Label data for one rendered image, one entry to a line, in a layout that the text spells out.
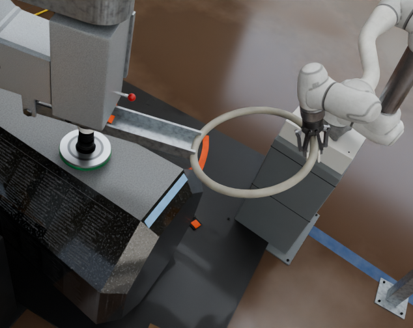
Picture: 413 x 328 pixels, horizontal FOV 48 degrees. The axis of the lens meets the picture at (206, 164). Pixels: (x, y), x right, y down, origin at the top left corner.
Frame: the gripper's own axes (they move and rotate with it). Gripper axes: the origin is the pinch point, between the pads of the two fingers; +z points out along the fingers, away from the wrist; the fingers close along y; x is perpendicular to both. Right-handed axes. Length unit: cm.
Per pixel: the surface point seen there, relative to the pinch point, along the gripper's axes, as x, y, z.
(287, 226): -38, 7, 97
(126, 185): -6, 78, 7
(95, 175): -10, 90, 1
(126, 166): -16, 78, 5
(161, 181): -10, 64, 12
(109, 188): -4, 84, 4
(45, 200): -3, 112, 5
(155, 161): -21, 66, 10
